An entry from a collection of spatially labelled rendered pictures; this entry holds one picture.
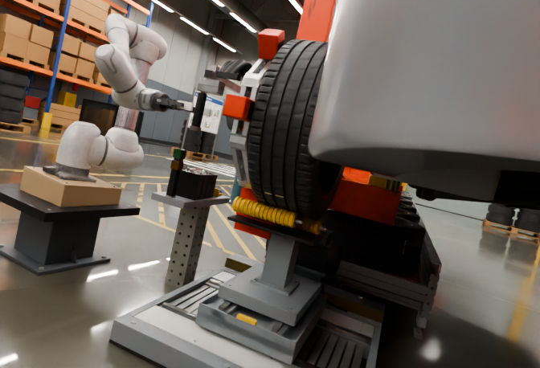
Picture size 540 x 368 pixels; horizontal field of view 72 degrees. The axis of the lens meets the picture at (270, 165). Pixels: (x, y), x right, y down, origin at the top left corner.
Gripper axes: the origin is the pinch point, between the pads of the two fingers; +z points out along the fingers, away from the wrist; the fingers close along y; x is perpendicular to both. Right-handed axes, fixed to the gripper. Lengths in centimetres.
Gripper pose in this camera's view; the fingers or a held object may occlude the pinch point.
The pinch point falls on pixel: (199, 109)
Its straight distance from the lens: 146.0
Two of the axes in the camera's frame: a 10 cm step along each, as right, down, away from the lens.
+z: 9.1, 2.2, -3.4
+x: 2.2, -9.7, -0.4
